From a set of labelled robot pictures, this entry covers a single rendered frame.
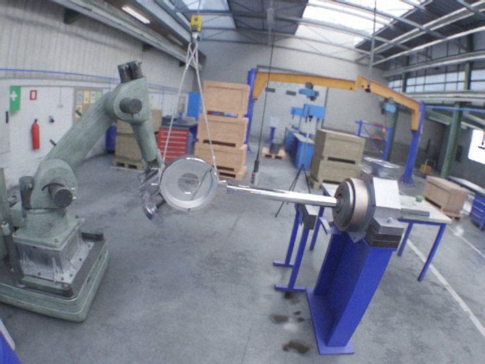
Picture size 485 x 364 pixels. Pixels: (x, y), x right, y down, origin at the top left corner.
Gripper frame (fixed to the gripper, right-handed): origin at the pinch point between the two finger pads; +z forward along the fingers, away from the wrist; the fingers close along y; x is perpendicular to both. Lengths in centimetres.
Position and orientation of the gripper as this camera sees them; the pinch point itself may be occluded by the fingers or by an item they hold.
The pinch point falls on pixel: (153, 195)
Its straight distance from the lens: 195.4
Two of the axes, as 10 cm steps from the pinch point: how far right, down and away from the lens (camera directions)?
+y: 8.2, -5.8, 0.0
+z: 2.8, 4.0, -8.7
